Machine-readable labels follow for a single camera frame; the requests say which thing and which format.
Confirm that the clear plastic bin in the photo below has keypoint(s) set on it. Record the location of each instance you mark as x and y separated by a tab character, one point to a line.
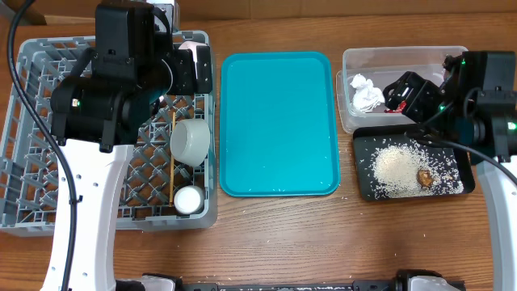
384	65

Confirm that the grey plastic dish rack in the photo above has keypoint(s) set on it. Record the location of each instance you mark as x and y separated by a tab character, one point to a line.
29	176

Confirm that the teal plastic tray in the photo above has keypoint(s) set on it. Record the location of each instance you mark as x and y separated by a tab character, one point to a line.
278	133

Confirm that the brown food lump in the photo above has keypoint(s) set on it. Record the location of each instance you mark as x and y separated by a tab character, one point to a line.
424	178

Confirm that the white shallow bowl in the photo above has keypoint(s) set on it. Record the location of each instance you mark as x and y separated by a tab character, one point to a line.
201	56

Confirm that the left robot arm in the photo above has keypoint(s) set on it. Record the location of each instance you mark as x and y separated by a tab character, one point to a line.
97	113

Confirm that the grey bowl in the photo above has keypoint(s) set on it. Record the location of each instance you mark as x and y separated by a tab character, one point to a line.
190	141

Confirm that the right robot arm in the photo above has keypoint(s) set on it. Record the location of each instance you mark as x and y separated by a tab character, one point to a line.
473	110

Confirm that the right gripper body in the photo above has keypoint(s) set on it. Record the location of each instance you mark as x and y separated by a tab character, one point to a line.
409	95

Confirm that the small white cup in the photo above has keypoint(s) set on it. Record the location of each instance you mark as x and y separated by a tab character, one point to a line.
188	200

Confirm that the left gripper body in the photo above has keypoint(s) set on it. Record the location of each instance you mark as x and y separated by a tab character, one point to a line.
182	83

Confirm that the wooden chopstick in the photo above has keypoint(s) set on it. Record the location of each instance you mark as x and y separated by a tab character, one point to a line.
172	165

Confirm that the white tissue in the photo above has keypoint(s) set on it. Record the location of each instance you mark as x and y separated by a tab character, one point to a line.
367	97

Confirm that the white rice pile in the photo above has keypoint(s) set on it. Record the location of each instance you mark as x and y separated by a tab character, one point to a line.
398	171

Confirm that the black tray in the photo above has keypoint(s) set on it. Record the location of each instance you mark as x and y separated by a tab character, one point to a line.
363	161

